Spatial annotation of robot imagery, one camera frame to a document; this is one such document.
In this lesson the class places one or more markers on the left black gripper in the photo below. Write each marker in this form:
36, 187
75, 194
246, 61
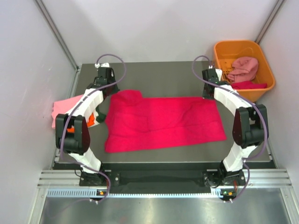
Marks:
115, 89

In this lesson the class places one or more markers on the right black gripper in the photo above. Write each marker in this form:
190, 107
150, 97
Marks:
204, 95

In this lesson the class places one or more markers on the magenta t-shirt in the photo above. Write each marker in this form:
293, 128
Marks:
136, 123

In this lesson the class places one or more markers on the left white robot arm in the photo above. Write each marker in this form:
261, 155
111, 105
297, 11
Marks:
72, 134

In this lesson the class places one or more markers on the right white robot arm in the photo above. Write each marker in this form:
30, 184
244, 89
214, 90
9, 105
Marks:
250, 127

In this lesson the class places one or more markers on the orange plastic basket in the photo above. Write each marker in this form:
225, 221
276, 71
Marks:
226, 52

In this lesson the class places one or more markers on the dusty pink shirt in basket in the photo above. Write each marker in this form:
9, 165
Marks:
244, 69

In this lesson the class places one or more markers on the magenta shirt in basket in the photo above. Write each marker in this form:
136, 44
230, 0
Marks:
247, 85

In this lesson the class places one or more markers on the folded light pink t-shirt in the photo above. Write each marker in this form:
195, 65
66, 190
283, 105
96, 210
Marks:
63, 106

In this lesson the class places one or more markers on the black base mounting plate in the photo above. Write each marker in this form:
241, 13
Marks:
170, 177

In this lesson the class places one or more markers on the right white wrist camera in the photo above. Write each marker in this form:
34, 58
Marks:
218, 72

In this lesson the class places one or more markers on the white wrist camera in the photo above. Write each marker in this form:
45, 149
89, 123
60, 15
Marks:
104, 65
218, 72

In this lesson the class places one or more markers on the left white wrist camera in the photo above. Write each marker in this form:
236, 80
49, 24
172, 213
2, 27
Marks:
104, 65

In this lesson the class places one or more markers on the grey slotted cable duct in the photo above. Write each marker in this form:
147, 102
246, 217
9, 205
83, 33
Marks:
97, 193

